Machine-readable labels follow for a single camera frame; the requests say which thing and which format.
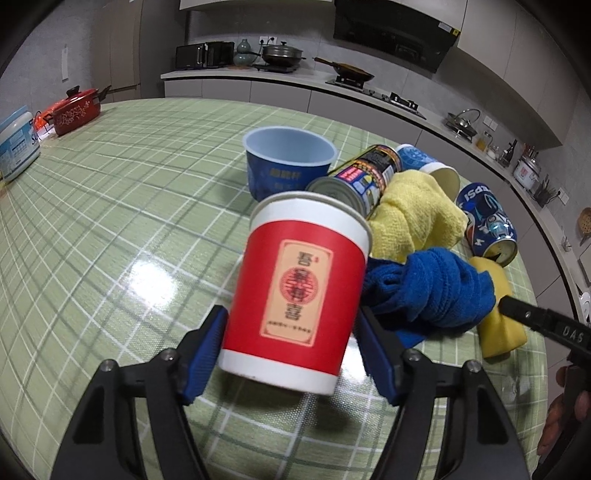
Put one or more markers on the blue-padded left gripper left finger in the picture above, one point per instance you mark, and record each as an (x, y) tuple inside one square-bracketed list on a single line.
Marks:
[(198, 352)]

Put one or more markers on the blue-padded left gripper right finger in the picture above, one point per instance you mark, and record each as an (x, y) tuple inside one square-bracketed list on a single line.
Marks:
[(386, 361)]

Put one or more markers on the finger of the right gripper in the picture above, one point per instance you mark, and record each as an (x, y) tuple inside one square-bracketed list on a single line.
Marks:
[(526, 314)]

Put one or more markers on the yellow sponge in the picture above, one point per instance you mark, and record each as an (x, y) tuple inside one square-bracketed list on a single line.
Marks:
[(499, 335)]

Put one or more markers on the blue towel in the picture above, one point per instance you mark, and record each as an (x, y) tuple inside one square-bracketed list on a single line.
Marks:
[(434, 292)]

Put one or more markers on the blue pepsi can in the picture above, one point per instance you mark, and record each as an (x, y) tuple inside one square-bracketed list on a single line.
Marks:
[(490, 233)]

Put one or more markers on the red paper cup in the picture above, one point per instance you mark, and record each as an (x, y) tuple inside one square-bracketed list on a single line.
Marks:
[(298, 290)]

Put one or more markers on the yellow towel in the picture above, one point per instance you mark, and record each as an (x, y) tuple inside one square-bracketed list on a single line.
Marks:
[(414, 214)]

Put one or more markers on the black labelled tin can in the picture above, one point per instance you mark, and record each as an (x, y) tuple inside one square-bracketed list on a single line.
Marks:
[(361, 182)]

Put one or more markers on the blue white paper cup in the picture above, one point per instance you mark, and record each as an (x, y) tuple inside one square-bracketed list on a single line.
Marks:
[(412, 158)]

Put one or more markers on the blue plastic bowl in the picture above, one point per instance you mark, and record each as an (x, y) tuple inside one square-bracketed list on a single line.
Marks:
[(281, 159)]

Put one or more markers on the person's right hand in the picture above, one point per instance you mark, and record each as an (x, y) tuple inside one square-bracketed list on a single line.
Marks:
[(556, 411)]

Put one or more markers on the round bamboo basket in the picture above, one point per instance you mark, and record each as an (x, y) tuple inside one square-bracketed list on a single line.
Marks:
[(584, 225)]

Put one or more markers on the black utensil holder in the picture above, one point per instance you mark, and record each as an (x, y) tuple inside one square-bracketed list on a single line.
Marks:
[(545, 193)]

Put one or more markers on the green checkered tablecloth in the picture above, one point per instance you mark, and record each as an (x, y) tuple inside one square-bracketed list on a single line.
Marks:
[(118, 240)]

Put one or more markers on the white rice cooker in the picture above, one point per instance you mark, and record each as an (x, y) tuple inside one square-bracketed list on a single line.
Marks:
[(527, 171)]

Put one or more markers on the dark sauce bottle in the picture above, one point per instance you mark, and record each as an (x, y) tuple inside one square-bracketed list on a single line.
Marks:
[(507, 155)]

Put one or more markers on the oil bottle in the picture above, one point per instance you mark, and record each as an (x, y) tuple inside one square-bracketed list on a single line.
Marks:
[(483, 141)]

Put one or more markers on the gas stove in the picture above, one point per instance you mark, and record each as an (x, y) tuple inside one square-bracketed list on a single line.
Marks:
[(394, 99)]

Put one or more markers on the white blue plastic tub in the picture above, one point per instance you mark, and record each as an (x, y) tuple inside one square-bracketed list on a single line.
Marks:
[(19, 144)]

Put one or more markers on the red enamel pot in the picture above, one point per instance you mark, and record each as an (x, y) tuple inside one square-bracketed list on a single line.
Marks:
[(78, 108)]

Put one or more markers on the frying pan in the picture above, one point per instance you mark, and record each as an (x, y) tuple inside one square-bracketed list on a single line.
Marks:
[(347, 71)]

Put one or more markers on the black microwave oven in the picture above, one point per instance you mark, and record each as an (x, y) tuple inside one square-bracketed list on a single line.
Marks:
[(206, 55)]

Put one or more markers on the black lidded wok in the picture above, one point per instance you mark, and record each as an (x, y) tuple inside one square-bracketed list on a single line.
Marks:
[(282, 56)]

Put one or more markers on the grey refrigerator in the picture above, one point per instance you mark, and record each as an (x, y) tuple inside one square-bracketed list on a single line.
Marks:
[(133, 44)]

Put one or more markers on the black range hood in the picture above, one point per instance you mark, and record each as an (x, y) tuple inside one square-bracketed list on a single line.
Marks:
[(395, 29)]

